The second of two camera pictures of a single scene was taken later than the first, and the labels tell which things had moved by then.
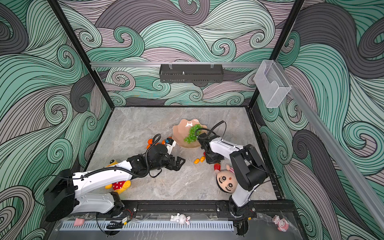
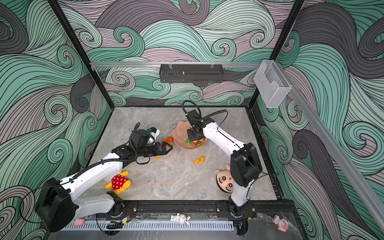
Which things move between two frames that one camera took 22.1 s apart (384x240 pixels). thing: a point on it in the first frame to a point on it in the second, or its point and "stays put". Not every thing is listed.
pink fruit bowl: x=181 y=130 stays put
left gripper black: x=178 y=166 to x=164 y=143
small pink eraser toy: x=79 y=222 stays put
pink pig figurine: x=282 y=225 stays put
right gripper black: x=220 y=158 to x=191 y=136
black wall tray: x=191 y=73 stays put
